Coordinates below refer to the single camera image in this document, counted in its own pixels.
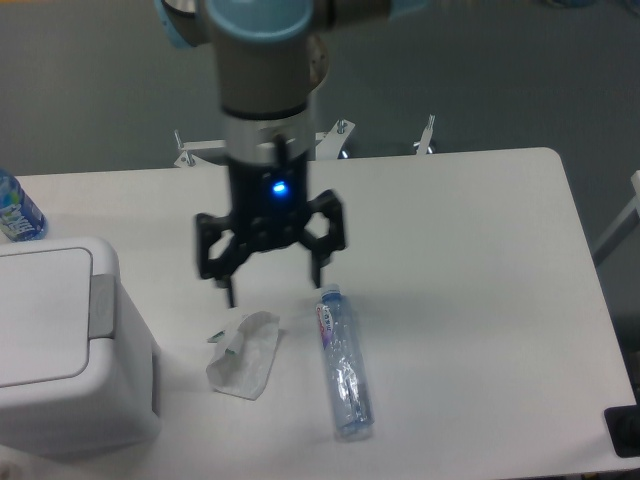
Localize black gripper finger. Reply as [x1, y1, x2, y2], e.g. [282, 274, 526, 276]
[195, 213, 251, 307]
[298, 190, 347, 288]

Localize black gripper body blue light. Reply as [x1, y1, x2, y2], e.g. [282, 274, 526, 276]
[227, 154, 310, 253]

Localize white push-lid trash can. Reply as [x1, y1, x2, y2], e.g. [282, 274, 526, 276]
[1, 237, 161, 456]

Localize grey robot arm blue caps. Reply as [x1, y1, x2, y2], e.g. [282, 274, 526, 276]
[155, 0, 422, 293]

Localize crumpled white paper wrapper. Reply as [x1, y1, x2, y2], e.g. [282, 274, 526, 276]
[206, 311, 280, 401]

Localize clear empty plastic water bottle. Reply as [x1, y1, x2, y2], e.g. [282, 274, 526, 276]
[315, 284, 374, 441]

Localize blue labelled drink bottle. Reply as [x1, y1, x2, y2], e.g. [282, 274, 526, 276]
[1, 169, 48, 242]

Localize black object at table edge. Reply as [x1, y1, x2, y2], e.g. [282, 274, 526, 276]
[604, 405, 639, 458]

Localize white metal mounting frame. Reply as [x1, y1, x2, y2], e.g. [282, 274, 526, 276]
[174, 114, 436, 168]

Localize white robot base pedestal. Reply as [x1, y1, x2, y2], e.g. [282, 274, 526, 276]
[307, 34, 330, 133]

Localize white frame at right edge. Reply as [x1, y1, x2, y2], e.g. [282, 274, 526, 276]
[592, 171, 639, 267]

